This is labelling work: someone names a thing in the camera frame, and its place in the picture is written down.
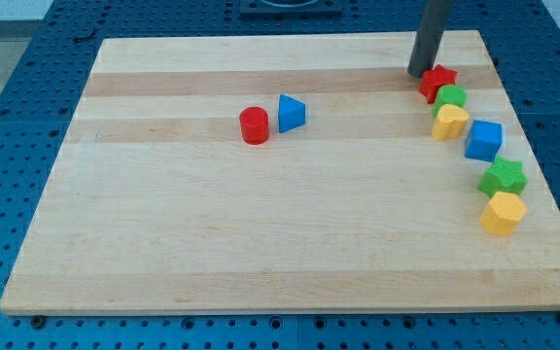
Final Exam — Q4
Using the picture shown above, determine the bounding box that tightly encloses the red star block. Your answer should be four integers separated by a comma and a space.
419, 64, 459, 104

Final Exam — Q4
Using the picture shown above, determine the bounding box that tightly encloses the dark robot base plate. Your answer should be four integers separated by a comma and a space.
238, 0, 344, 18

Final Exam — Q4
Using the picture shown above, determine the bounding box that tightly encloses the blue cube block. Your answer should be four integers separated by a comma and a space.
464, 121, 503, 162

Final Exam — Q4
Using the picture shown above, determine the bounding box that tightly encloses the grey cylindrical robot arm rod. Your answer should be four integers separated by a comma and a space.
407, 0, 454, 78

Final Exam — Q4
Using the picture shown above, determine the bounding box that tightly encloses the yellow hexagon block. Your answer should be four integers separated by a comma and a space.
479, 192, 528, 236

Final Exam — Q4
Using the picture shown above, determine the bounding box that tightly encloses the green star block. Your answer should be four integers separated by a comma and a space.
477, 156, 528, 197

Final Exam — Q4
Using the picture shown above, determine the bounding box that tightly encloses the yellow heart block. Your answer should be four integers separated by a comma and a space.
431, 104, 470, 141

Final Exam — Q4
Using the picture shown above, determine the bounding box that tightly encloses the wooden board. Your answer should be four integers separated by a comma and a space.
0, 30, 560, 316

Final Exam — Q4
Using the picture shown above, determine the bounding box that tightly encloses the blue triangular prism block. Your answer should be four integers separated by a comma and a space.
278, 94, 306, 133

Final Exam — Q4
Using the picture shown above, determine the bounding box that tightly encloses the red cylinder block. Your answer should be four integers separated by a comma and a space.
239, 106, 269, 145

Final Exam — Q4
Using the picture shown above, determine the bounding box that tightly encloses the green cylinder block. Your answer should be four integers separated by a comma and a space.
432, 85, 468, 118

